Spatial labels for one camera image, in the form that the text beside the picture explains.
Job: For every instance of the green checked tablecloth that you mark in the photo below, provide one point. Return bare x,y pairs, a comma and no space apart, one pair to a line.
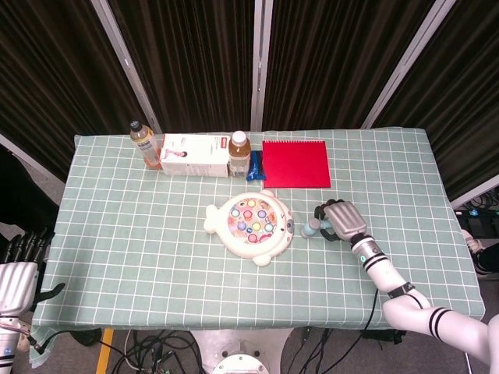
156,233

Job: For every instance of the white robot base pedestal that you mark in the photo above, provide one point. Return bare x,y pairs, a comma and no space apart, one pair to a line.
241,350

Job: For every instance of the yellow floor tape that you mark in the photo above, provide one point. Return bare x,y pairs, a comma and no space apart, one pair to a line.
104,350

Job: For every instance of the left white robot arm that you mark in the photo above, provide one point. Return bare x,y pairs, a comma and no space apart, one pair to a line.
9,343

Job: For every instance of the white cardboard box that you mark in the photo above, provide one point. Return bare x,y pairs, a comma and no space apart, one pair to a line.
195,156

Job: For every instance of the black power strip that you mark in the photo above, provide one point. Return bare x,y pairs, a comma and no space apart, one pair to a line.
473,222

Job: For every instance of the white fish-shaped toy game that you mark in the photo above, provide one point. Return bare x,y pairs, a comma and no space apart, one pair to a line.
230,245

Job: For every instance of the orange juice bottle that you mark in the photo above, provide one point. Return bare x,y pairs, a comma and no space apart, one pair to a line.
146,146

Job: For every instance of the red spiral notebook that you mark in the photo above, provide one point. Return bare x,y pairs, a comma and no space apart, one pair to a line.
296,165

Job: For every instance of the tea bottle with white cap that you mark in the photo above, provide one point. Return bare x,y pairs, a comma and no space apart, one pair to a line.
238,156

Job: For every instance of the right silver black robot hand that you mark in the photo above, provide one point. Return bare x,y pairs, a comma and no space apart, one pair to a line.
345,220

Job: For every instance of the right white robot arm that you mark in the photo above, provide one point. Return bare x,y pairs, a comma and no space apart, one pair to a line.
390,272

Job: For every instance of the dark curtain panel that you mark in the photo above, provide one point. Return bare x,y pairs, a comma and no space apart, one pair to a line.
331,66
468,117
195,66
50,78

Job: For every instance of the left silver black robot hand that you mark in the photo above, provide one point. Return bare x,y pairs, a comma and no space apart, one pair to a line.
15,284

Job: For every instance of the white frame post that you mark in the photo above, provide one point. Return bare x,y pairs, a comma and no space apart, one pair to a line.
31,157
475,195
128,66
405,66
260,66

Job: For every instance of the light blue toy hammer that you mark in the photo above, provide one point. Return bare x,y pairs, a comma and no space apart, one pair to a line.
312,228

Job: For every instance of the blue snack packet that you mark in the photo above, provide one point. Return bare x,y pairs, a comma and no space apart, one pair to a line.
255,165

